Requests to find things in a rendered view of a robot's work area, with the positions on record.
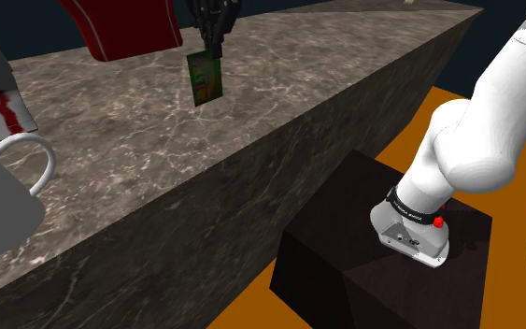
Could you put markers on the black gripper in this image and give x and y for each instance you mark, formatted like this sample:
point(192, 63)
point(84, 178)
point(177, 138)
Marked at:
point(219, 3)

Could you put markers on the green box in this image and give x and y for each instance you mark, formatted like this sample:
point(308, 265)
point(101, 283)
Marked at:
point(207, 80)

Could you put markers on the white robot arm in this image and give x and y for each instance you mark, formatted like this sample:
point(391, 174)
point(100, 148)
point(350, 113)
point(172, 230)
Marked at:
point(481, 136)

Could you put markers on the dark red curved object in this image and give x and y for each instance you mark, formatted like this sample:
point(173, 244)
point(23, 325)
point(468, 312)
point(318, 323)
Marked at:
point(126, 27)

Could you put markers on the dark robot stand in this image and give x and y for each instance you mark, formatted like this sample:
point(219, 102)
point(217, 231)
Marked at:
point(335, 255)

